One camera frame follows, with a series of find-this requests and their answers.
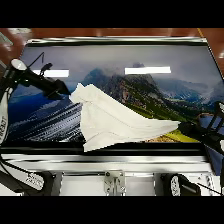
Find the silver frame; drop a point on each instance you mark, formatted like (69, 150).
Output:
(100, 165)

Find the white shirt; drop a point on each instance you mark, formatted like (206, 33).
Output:
(106, 121)

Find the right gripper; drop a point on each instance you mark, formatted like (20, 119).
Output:
(189, 129)

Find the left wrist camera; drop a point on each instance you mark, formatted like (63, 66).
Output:
(46, 67)

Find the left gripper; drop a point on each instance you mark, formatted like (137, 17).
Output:
(58, 88)

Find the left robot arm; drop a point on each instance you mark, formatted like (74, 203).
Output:
(32, 78)

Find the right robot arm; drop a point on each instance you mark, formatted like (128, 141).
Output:
(208, 135)

